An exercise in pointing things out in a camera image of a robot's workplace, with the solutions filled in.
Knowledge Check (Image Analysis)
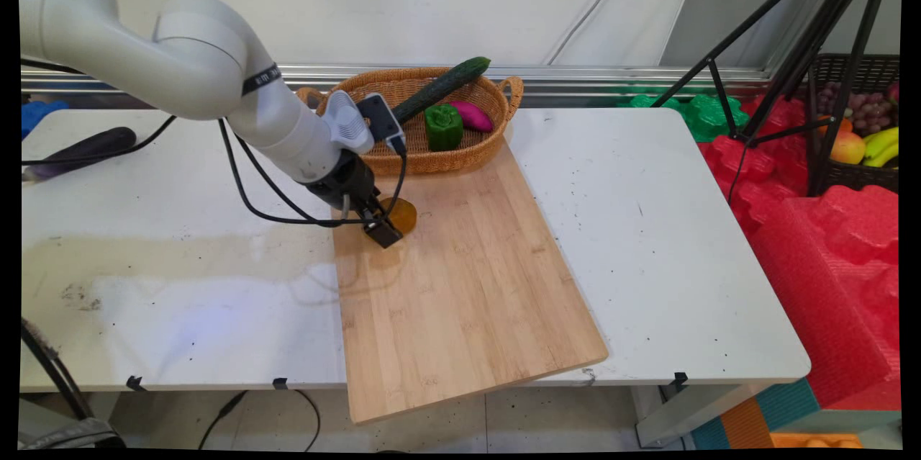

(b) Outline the black wicker fruit basket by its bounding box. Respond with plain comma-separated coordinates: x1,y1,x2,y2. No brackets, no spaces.
804,53,901,195

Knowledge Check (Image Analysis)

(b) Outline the bamboo cutting board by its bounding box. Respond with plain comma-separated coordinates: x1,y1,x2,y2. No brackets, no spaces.
332,139,609,425

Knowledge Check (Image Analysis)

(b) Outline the black tripod stand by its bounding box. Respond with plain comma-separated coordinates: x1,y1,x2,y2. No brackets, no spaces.
650,0,898,199

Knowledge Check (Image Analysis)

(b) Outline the red yellow peach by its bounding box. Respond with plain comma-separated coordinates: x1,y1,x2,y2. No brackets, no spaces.
830,130,867,165

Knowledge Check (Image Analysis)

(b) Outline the orange plastic tray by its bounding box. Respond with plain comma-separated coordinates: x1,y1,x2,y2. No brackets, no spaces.
769,432,865,449

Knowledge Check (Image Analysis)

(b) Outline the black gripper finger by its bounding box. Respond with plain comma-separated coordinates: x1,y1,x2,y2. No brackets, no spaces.
362,217,404,250
366,186,391,220

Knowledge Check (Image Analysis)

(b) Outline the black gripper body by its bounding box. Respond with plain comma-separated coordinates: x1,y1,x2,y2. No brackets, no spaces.
305,149,380,222

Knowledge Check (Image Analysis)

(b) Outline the purple sweet potato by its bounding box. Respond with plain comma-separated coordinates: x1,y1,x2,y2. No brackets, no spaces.
450,101,495,133

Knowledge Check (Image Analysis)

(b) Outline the red foam mat stack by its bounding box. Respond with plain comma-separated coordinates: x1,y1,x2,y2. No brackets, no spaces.
697,94,902,412

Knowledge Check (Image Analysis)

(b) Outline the round orange fruit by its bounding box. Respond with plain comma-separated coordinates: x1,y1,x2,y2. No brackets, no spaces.
377,197,419,237

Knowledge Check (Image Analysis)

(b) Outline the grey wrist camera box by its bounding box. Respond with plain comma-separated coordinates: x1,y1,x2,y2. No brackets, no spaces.
356,92,408,156

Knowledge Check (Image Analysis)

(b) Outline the white table leg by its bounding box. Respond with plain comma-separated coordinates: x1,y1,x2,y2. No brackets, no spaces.
632,382,765,448

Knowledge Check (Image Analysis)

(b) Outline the woven wicker basket with handles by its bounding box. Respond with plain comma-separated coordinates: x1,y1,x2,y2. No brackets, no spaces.
296,67,525,177

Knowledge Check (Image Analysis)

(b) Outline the purple grape bunch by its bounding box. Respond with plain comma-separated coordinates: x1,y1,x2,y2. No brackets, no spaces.
815,81,894,137

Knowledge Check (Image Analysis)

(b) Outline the green bell pepper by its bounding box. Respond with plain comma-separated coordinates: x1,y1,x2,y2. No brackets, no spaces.
424,104,465,153

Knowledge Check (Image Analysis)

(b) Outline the black floor cable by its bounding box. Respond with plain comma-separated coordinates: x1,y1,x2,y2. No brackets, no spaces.
197,389,322,453

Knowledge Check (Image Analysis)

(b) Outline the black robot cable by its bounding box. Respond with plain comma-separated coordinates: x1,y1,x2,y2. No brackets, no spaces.
217,117,409,228
21,114,178,166

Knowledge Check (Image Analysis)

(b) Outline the teal and orange foam mat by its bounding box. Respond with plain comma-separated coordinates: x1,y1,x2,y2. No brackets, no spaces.
689,376,822,451

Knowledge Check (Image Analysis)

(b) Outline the silver metal wall rail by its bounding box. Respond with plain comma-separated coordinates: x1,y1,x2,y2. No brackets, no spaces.
20,63,772,98

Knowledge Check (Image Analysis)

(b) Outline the yellow green banana bunch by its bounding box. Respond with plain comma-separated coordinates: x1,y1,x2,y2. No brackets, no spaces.
861,126,900,168

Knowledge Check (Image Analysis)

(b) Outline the black grey bag with straps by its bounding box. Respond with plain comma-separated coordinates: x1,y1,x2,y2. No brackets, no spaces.
19,316,127,451

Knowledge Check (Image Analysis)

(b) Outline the blue foam piece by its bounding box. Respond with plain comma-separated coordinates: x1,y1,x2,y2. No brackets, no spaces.
21,99,70,139

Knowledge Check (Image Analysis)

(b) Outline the long green cucumber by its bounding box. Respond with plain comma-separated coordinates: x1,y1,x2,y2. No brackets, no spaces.
391,56,492,125

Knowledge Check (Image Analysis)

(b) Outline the green foam mat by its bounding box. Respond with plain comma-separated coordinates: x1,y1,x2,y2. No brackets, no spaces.
617,89,750,143

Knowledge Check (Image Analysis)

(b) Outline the dark purple eggplant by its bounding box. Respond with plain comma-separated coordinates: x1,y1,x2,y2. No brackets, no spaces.
22,126,138,183

